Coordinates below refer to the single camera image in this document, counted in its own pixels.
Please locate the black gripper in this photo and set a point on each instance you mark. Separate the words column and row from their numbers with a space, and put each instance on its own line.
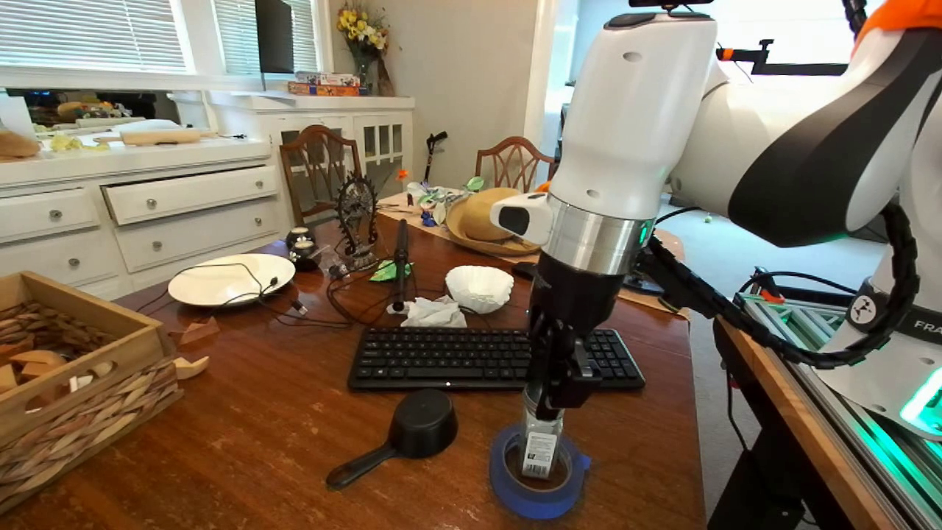
column 575, row 305

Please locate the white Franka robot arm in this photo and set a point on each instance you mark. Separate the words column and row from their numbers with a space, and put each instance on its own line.
column 637, row 108

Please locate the small glass jar container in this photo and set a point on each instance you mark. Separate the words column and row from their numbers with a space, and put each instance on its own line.
column 540, row 451

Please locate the black computer keyboard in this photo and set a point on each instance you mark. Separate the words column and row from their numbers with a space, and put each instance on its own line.
column 460, row 357

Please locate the blue tape roll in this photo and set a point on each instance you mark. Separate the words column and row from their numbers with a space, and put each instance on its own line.
column 534, row 501

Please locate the white paper coffee filter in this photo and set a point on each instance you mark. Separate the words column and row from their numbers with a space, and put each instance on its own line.
column 478, row 290

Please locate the crumpled white tissue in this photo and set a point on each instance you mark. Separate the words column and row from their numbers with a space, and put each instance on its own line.
column 432, row 312

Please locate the round straw hat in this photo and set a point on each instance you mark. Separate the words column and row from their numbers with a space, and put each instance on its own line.
column 475, row 224

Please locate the long black rod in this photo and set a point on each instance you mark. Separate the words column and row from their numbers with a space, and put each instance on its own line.
column 400, row 265

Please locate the small green object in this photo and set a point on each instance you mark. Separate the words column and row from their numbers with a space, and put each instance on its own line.
column 388, row 273

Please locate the robot mounting cart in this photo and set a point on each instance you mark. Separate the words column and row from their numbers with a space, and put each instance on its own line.
column 783, row 432

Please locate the brown open-back wooden chair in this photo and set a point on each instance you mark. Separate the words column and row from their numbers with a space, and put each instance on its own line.
column 513, row 164

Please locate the small dark jar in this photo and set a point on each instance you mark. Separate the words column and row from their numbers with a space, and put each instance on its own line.
column 300, row 249

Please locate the dark ornate wooden chair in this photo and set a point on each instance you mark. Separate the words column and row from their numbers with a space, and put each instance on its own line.
column 313, row 178

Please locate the thin metal utensil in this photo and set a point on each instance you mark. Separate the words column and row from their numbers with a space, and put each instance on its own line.
column 251, row 281

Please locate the white glass-door cabinet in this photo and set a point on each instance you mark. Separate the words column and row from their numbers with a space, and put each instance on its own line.
column 341, row 127

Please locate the white round plate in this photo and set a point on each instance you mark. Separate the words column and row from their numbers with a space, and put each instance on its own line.
column 220, row 283

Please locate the small wood piece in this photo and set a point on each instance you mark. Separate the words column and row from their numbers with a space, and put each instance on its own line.
column 191, row 368
column 197, row 331

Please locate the yellow flowers in vase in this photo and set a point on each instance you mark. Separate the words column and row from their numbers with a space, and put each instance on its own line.
column 362, row 40

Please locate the white drawer dresser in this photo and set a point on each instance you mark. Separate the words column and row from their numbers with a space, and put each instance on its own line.
column 148, row 209

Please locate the wooden cutting board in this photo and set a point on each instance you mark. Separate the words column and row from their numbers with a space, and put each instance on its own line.
column 166, row 137

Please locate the wooden slat basket crate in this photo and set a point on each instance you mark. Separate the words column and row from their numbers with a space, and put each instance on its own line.
column 69, row 414

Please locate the white window blinds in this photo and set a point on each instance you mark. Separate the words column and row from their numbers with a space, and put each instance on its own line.
column 89, row 31

